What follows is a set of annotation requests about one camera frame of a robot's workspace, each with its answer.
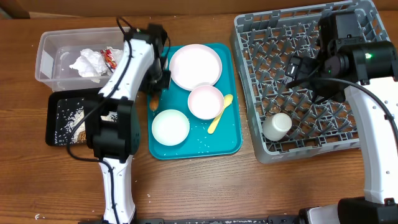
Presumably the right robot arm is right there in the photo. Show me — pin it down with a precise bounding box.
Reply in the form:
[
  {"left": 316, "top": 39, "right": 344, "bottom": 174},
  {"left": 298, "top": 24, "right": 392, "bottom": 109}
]
[{"left": 286, "top": 12, "right": 397, "bottom": 223}]

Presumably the white napkin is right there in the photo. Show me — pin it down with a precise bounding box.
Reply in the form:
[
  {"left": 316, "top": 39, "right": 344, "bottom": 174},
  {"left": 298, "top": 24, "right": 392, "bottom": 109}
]
[{"left": 69, "top": 47, "right": 124, "bottom": 78}]

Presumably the small white plate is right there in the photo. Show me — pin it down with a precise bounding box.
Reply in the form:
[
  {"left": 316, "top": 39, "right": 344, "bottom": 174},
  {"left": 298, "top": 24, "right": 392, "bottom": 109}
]
[{"left": 152, "top": 110, "right": 190, "bottom": 146}]

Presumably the large white plate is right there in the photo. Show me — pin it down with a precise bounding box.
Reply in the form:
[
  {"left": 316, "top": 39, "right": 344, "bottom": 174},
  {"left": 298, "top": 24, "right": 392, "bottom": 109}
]
[{"left": 169, "top": 44, "right": 223, "bottom": 91}]

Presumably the red snack wrapper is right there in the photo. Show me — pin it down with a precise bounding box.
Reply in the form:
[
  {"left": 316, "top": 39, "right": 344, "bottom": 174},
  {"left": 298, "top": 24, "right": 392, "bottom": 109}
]
[{"left": 100, "top": 49, "right": 117, "bottom": 73}]

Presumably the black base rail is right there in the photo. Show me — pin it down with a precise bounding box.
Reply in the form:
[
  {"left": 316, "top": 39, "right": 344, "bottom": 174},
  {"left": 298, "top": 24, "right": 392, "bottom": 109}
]
[{"left": 77, "top": 207, "right": 343, "bottom": 224}]

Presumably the grey dishwasher rack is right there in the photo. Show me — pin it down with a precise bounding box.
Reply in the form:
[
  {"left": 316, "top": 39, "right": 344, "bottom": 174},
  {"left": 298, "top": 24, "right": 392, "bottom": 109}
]
[{"left": 231, "top": 1, "right": 389, "bottom": 164}]

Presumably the white cup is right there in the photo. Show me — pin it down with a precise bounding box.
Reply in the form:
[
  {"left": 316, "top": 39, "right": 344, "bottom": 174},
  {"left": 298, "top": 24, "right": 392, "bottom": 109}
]
[{"left": 262, "top": 113, "right": 292, "bottom": 141}]

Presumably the clear plastic bin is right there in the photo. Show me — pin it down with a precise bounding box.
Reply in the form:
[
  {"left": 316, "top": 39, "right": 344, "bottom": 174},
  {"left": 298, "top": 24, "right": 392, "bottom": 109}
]
[{"left": 35, "top": 27, "right": 123, "bottom": 91}]

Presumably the yellow plastic spoon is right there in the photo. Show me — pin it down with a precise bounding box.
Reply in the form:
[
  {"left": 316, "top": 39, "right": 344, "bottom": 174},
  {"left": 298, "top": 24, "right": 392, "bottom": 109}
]
[{"left": 208, "top": 94, "right": 233, "bottom": 134}]

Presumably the pile of white rice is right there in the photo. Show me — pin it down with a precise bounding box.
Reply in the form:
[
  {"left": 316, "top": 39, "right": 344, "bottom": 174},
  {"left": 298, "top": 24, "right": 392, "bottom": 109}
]
[{"left": 52, "top": 98, "right": 117, "bottom": 146}]

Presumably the black tray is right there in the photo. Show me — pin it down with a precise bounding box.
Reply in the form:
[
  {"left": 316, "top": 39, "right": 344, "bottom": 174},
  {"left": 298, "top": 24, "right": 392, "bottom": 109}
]
[{"left": 45, "top": 85, "right": 134, "bottom": 147}]

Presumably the pink bowl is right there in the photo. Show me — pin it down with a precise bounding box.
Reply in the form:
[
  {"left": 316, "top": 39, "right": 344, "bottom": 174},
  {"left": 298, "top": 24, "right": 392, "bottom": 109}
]
[{"left": 188, "top": 85, "right": 224, "bottom": 120}]

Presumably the brown food chunk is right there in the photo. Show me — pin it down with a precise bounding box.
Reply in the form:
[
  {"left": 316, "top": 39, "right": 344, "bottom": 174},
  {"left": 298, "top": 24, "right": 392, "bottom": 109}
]
[{"left": 76, "top": 131, "right": 86, "bottom": 143}]

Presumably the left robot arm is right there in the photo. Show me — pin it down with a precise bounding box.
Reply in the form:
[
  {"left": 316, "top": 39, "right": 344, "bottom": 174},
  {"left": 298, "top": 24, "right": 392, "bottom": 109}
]
[{"left": 83, "top": 24, "right": 171, "bottom": 223}]

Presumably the orange carrot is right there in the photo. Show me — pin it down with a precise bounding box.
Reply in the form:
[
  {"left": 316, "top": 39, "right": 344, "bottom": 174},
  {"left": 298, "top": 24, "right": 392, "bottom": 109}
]
[{"left": 149, "top": 93, "right": 160, "bottom": 111}]

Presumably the teal serving tray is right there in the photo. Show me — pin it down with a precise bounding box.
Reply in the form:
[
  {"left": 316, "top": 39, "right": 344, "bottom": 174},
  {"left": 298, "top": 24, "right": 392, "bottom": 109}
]
[{"left": 147, "top": 43, "right": 243, "bottom": 160}]

